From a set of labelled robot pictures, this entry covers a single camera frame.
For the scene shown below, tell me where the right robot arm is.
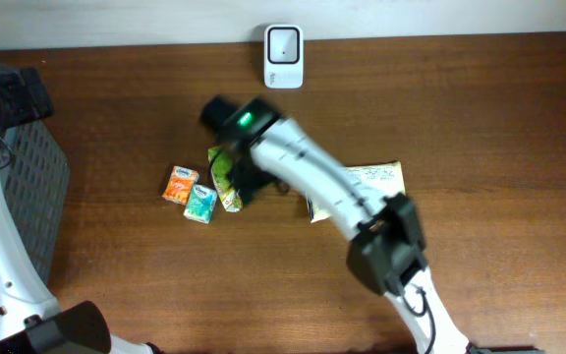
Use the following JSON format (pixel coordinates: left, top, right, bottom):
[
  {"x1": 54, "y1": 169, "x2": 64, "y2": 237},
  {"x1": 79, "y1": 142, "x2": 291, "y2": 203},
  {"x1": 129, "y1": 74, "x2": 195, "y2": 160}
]
[{"x1": 200, "y1": 95, "x2": 482, "y2": 354}]

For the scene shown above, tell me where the black right camera cable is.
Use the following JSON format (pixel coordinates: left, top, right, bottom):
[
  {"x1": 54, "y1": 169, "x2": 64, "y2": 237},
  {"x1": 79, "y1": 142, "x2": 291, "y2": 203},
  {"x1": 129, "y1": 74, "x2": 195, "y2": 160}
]
[{"x1": 400, "y1": 287, "x2": 436, "y2": 354}]

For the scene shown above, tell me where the orange tissue pack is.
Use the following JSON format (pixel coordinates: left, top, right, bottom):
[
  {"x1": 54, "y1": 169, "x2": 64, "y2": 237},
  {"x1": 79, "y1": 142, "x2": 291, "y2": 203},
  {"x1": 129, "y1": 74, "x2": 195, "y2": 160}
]
[{"x1": 162, "y1": 166, "x2": 199, "y2": 205}]

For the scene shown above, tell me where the green snack pouch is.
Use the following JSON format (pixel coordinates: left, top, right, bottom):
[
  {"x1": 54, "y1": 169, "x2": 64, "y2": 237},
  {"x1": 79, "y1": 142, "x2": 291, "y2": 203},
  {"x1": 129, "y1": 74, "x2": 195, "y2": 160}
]
[{"x1": 207, "y1": 147, "x2": 243, "y2": 212}]

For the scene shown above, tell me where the white barcode scanner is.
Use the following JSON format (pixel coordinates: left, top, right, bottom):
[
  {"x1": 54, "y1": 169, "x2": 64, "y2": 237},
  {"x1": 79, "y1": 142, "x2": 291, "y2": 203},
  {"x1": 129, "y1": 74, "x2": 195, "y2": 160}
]
[{"x1": 263, "y1": 24, "x2": 305, "y2": 89}]

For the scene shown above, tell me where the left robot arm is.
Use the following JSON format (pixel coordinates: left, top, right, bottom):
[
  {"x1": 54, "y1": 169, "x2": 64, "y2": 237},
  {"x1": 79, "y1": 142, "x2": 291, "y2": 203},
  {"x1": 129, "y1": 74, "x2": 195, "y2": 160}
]
[{"x1": 0, "y1": 65, "x2": 159, "y2": 354}]

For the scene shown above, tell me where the grey plastic mesh basket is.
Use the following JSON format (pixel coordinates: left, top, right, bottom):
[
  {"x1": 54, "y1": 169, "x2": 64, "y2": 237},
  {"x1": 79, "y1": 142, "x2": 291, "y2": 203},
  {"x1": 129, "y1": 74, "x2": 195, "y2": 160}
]
[{"x1": 0, "y1": 121, "x2": 71, "y2": 282}]

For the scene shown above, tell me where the teal tissue pack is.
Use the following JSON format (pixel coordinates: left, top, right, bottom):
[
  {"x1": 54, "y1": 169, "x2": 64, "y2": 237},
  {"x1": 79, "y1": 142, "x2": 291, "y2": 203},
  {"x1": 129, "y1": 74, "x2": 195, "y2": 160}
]
[{"x1": 184, "y1": 184, "x2": 217, "y2": 224}]

